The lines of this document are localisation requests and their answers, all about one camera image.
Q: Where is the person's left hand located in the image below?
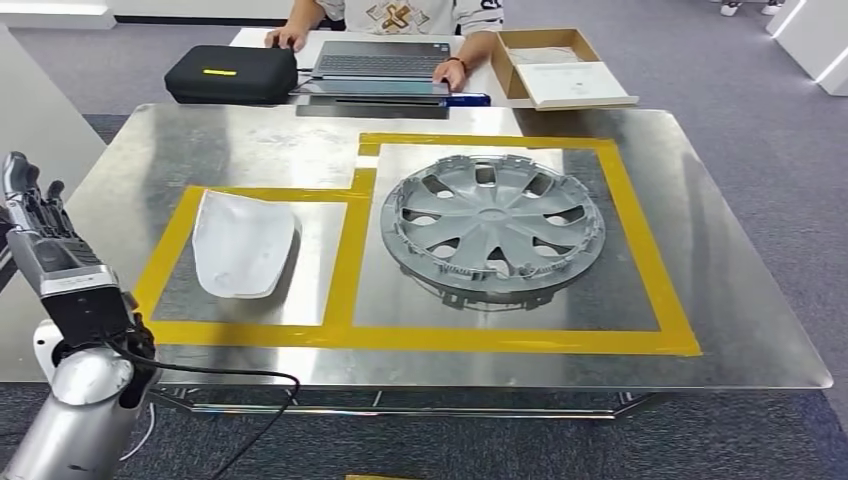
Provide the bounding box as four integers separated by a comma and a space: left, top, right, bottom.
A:
433, 58, 470, 93

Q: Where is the person's right hand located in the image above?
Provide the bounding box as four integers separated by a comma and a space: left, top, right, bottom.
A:
264, 24, 308, 53

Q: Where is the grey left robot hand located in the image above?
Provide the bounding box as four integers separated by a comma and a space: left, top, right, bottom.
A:
0, 150, 105, 282

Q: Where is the white plastic shell part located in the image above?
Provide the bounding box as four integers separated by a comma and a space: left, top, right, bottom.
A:
191, 189, 298, 300

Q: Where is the stainless steel workbench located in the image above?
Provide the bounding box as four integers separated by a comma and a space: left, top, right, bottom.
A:
0, 102, 835, 421

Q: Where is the small blue box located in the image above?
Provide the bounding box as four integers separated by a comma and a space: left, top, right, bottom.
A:
443, 92, 494, 109

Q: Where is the brown cardboard box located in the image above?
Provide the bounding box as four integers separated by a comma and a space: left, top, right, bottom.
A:
489, 27, 641, 113

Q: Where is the grey laptop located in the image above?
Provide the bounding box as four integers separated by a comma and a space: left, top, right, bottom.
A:
290, 39, 454, 100

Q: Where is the black zip case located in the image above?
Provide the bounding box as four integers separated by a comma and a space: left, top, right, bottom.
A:
163, 44, 300, 107

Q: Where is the person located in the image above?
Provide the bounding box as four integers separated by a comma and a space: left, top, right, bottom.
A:
263, 0, 507, 93

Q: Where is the clear plastic bag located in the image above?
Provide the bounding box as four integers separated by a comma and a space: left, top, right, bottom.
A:
508, 44, 586, 66

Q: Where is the grey wheel hubcap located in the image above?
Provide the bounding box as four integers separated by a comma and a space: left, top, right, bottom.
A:
378, 152, 607, 310

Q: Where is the white lit plinth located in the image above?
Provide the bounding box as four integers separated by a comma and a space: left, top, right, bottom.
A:
763, 0, 848, 98
0, 0, 118, 32

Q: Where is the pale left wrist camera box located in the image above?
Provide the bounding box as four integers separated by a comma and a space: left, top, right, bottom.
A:
38, 263, 138, 351

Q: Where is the black camera cable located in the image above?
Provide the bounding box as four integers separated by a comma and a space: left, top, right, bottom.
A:
105, 339, 302, 480

